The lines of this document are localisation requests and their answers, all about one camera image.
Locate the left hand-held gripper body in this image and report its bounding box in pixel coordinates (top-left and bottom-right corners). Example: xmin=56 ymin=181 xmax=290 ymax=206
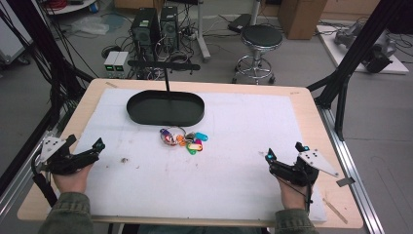
xmin=32 ymin=136 xmax=100 ymax=176

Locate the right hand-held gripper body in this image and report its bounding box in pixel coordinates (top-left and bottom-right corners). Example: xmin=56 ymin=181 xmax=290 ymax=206
xmin=268 ymin=149 xmax=341 ymax=188

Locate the black key rack with tray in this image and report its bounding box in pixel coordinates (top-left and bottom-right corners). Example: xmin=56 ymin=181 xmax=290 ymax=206
xmin=126 ymin=59 xmax=207 ymax=128

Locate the key bunch with colourful tags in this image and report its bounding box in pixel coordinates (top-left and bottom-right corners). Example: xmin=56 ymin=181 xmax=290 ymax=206
xmin=159 ymin=126 xmax=209 ymax=156

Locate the person's left hand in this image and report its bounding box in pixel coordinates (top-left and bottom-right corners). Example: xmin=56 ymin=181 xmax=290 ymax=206
xmin=52 ymin=163 xmax=95 ymax=195

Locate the person's right hand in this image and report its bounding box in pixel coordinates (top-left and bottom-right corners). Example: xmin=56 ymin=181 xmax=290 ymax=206
xmin=277 ymin=175 xmax=314 ymax=211

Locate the grey tape piece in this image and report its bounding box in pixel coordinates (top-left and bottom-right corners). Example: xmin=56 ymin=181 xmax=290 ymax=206
xmin=335 ymin=176 xmax=357 ymax=188

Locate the tan tape strip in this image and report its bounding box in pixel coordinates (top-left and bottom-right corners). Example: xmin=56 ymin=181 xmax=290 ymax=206
xmin=321 ymin=197 xmax=349 ymax=225

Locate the white foam mat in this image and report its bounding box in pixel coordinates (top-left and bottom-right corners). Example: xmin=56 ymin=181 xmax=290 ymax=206
xmin=73 ymin=88 xmax=327 ymax=223

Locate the white power supply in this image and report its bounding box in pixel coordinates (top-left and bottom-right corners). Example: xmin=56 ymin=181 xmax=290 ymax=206
xmin=103 ymin=51 xmax=120 ymax=79
xmin=113 ymin=51 xmax=131 ymax=79

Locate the white floor board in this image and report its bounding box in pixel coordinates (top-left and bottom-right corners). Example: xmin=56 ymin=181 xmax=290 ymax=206
xmin=316 ymin=23 xmax=410 ymax=75

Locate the black round stool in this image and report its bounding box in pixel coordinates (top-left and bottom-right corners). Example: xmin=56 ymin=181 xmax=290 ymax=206
xmin=231 ymin=23 xmax=284 ymax=86

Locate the clear plastic bag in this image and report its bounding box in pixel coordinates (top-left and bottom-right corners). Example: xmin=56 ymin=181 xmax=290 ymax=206
xmin=69 ymin=16 xmax=110 ymax=36

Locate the black computer tower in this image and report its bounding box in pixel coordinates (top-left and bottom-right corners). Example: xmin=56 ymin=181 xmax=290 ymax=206
xmin=159 ymin=5 xmax=180 ymax=54
xmin=130 ymin=7 xmax=162 ymax=62

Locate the grey robot device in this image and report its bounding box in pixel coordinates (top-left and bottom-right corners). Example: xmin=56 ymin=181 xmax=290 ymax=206
xmin=333 ymin=21 xmax=397 ymax=74

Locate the cardboard box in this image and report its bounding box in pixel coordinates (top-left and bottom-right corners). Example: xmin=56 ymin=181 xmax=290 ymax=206
xmin=277 ymin=0 xmax=329 ymax=41

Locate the white round table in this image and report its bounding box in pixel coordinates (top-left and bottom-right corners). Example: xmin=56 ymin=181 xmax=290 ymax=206
xmin=44 ymin=0 xmax=98 ymax=16

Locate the black flat box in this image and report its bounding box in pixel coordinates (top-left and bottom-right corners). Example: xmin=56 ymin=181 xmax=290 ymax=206
xmin=227 ymin=13 xmax=253 ymax=34

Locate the white desk leg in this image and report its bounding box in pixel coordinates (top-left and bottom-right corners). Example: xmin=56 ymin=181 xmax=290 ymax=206
xmin=194 ymin=0 xmax=212 ymax=63

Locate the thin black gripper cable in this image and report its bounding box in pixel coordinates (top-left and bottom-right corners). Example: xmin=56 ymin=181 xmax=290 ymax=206
xmin=278 ymin=176 xmax=314 ymax=214

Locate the black gripper strap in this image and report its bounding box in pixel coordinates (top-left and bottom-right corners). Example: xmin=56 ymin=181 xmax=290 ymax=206
xmin=31 ymin=173 xmax=58 ymax=208

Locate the aluminium rail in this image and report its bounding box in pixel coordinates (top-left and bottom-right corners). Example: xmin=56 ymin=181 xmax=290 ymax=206
xmin=316 ymin=104 xmax=386 ymax=234
xmin=0 ymin=106 xmax=71 ymax=225

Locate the black metal frame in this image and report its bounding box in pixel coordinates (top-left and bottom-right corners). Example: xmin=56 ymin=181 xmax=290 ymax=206
xmin=0 ymin=0 xmax=95 ymax=131
xmin=306 ymin=0 xmax=413 ymax=141

